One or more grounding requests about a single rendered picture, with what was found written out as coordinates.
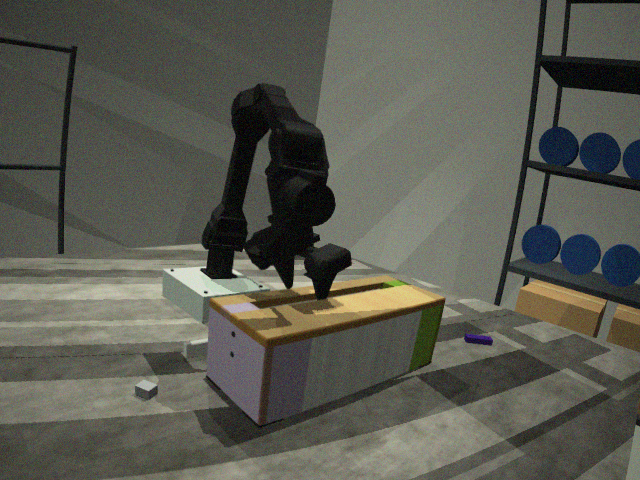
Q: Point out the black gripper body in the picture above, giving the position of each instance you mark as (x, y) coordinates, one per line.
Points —
(321, 263)

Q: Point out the small purple block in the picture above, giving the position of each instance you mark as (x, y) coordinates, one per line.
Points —
(478, 339)

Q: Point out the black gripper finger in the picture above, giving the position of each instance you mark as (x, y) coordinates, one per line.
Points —
(285, 269)
(321, 287)

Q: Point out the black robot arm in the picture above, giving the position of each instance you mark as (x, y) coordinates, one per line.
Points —
(296, 177)

